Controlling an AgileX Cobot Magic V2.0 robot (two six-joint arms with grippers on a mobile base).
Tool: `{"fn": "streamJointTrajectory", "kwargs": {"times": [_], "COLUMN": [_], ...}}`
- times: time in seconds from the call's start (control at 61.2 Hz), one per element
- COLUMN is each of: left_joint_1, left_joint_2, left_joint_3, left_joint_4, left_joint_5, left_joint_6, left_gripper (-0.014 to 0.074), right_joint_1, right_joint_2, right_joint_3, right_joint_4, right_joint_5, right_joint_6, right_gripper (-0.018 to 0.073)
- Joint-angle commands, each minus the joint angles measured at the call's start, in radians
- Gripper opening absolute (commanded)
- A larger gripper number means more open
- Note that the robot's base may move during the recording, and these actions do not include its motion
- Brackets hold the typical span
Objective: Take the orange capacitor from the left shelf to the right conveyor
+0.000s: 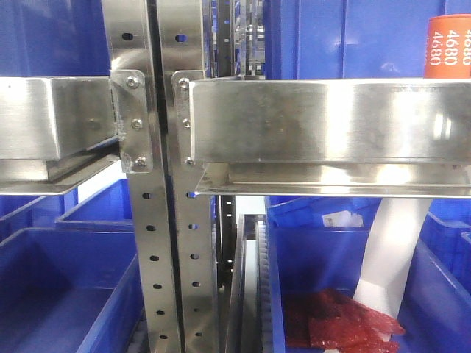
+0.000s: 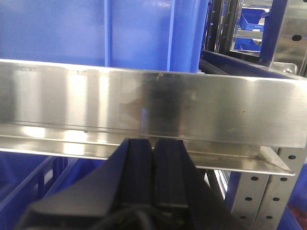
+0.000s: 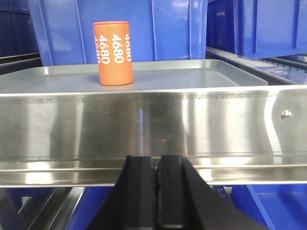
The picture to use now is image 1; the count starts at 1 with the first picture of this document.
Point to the right steel shelf beam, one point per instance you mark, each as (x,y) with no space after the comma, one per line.
(360,137)

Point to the steel shelf beam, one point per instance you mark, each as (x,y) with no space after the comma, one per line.
(56,133)
(360,137)

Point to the left steel shelf beam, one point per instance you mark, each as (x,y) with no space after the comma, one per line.
(56,133)

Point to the lower middle blue bin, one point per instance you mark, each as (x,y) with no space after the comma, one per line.
(305,256)

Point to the blue bin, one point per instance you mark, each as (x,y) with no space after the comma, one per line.
(69,291)
(53,38)
(311,39)
(305,256)
(107,209)
(435,310)

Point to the white label tag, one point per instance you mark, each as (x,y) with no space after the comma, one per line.
(343,219)

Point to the lower left rear blue bin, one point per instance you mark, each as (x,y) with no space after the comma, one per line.
(107,209)

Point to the upper right blue bin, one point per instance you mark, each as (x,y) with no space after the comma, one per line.
(311,39)

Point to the right perforated steel upright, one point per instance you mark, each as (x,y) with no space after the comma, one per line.
(183,59)

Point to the perforated steel upright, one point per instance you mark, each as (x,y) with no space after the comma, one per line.
(183,59)
(130,41)

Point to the red plastic bags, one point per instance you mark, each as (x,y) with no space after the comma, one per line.
(331,320)

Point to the left perforated steel upright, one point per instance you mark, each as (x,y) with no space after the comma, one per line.
(130,41)

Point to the lower left front blue bin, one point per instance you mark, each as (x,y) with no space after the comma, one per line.
(69,291)

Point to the lower right blue bin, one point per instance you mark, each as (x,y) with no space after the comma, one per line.
(435,310)

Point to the upper left blue bin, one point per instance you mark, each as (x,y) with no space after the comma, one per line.
(53,38)

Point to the metal roller rail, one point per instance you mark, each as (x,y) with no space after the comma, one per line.
(249,327)

